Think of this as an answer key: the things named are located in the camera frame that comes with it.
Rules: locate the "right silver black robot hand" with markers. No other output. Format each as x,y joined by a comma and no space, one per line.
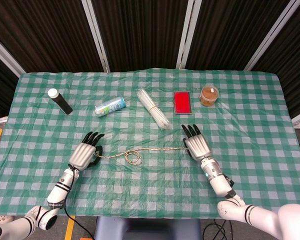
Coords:
197,147

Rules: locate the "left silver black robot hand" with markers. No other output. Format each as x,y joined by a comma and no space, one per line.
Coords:
83,156

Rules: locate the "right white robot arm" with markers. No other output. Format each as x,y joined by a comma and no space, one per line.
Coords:
240,200

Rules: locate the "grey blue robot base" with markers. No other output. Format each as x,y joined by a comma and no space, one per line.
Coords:
147,228

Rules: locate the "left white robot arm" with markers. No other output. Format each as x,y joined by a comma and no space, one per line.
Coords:
52,197

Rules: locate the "red card case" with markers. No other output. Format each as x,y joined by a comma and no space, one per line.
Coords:
182,103

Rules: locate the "clear jar of brown contents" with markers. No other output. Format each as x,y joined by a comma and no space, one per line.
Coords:
209,96

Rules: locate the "blue green drink can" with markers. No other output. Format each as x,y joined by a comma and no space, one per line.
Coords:
110,107

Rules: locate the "bundle of clear straws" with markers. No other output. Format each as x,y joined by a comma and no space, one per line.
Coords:
153,108

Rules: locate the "black bottle with white cap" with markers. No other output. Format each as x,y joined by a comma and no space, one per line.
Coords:
60,101

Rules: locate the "green white checkered tablecloth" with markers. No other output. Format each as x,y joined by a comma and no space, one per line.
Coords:
150,187

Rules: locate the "white partition frame post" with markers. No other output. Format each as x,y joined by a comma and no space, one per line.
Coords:
5,53
188,33
270,37
95,35

